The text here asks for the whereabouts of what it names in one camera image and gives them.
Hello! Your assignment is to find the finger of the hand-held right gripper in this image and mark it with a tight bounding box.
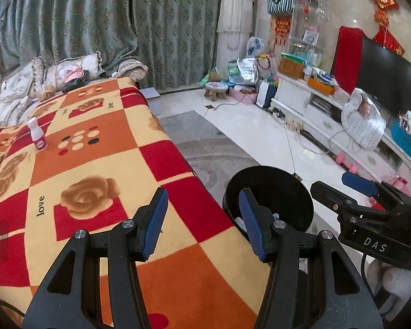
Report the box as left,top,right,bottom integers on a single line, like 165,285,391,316
310,180,364,219
341,171,411,214

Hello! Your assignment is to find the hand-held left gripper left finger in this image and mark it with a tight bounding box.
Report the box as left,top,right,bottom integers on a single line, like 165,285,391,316
22,187,169,329

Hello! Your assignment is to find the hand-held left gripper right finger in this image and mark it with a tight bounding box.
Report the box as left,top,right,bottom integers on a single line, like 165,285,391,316
239,188,384,329

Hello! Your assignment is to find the black trash bin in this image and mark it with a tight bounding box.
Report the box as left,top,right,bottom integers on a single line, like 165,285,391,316
222,166,315,244

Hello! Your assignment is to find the pink dumbbell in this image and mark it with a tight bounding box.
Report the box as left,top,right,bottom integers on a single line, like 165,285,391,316
336,154,358,175

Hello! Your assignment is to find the pink box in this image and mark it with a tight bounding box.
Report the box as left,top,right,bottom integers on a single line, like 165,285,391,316
390,175,410,192

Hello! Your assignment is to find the white fluffy cloth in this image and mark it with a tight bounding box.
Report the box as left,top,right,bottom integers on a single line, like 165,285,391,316
366,260,411,316

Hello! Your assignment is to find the white dotted bundle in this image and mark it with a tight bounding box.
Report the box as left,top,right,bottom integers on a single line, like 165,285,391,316
341,88,386,151

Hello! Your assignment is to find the blue box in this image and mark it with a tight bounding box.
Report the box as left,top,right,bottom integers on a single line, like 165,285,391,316
390,120,411,158

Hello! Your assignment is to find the white TV cabinet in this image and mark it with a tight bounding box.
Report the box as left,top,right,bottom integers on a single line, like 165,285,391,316
270,72,411,179

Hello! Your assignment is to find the grey rug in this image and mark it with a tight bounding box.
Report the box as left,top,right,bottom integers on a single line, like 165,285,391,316
158,110,285,209

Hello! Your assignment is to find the orange box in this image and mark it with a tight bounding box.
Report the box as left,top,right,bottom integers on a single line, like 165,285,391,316
307,77,336,97

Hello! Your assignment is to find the red orange printed blanket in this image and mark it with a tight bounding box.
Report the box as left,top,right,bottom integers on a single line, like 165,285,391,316
0,77,271,329

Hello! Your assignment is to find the black television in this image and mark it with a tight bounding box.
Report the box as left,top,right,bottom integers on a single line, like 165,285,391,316
356,36,411,115

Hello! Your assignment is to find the white and black bag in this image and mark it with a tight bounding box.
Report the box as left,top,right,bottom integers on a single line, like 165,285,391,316
256,79,279,108

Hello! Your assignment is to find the grey board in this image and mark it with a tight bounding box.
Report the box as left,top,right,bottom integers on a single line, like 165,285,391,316
139,87,162,115

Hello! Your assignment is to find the pink mat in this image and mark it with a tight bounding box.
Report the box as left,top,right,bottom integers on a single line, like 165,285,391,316
229,86,257,105

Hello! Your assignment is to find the red cloth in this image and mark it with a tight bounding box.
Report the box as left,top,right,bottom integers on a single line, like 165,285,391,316
330,25,365,83

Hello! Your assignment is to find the yellow gift bag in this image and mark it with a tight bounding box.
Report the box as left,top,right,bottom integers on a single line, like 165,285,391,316
280,53,307,80

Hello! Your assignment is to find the small round stool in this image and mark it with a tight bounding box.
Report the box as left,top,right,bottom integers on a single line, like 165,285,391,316
204,81,228,101

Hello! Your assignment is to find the red diamond paper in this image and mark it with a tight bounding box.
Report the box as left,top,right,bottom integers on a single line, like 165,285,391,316
373,25,405,57

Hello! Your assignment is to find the white pill bottle pink label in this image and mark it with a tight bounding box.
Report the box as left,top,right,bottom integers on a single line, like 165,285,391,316
27,117,48,152

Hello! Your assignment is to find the silver foil bag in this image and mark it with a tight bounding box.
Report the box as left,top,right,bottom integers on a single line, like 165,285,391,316
237,58,259,83

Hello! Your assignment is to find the green packet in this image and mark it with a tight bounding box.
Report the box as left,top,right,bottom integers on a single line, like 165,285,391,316
199,69,227,88

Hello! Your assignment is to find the green foil bag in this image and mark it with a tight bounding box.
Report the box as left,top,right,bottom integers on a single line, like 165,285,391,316
227,60,240,83

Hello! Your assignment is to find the dark cloth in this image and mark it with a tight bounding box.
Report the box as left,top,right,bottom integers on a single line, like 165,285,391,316
62,77,90,93

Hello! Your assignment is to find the white blue plastic bag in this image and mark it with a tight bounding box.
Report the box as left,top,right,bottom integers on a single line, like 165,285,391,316
247,36,266,57

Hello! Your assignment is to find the pink cloth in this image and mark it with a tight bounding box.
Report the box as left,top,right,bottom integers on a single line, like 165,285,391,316
63,67,86,83

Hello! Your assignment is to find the red hanging decoration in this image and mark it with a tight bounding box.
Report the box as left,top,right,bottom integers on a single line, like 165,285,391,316
275,15,292,45

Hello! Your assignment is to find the beige embroidered pillow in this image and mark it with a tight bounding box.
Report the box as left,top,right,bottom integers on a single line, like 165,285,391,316
43,51,103,93
0,56,47,101

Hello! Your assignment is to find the clear glass shelf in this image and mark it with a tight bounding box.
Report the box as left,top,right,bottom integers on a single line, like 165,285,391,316
289,0,331,62

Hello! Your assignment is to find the white crumpled cloth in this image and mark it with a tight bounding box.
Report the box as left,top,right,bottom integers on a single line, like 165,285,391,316
0,91,33,141

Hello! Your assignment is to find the white lace cover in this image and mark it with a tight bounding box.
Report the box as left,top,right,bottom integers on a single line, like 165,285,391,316
216,0,255,67

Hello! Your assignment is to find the striped tote bag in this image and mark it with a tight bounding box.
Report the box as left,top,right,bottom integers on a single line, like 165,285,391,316
267,0,295,16

